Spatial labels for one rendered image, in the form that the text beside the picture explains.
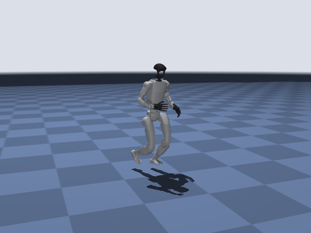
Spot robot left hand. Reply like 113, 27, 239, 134
173, 103, 181, 117

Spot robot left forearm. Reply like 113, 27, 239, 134
166, 96, 174, 109

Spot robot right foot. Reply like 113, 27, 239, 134
130, 150, 141, 164

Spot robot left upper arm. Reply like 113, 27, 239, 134
164, 80, 170, 98

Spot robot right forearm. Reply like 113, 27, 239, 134
138, 98, 154, 109

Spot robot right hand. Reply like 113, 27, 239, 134
153, 101, 168, 111

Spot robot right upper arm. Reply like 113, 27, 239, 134
138, 81, 153, 100

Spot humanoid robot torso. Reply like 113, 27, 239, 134
146, 78, 167, 121

